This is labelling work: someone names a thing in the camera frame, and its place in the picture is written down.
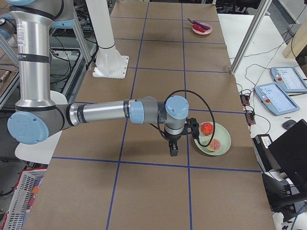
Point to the white plastic basket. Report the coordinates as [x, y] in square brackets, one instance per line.
[23, 198]

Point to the green plate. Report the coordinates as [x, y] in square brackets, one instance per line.
[221, 134]

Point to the far blue teach pendant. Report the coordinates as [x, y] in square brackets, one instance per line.
[289, 79]

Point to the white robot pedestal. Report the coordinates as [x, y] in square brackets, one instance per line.
[109, 62]

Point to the red chili pepper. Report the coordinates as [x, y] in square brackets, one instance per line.
[198, 28]

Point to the purple eggplant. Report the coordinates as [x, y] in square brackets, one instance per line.
[199, 24]

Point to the pink peach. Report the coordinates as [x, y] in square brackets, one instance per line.
[214, 145]

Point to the black computer mouse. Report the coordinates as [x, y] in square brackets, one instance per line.
[288, 124]

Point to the aluminium frame post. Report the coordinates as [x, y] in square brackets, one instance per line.
[256, 21]

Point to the black laptop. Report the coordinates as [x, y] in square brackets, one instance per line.
[290, 152]

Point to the near blue teach pendant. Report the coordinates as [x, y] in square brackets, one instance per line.
[275, 99]

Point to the red pomegranate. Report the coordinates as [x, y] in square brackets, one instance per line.
[207, 128]

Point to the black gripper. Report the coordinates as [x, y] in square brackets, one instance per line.
[172, 138]

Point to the pink plate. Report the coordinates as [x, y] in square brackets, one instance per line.
[205, 33]

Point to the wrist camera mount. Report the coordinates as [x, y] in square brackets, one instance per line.
[193, 128]

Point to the blue teach pendant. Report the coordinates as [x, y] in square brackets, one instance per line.
[275, 99]
[289, 79]

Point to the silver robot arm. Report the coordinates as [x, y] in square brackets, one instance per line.
[33, 21]

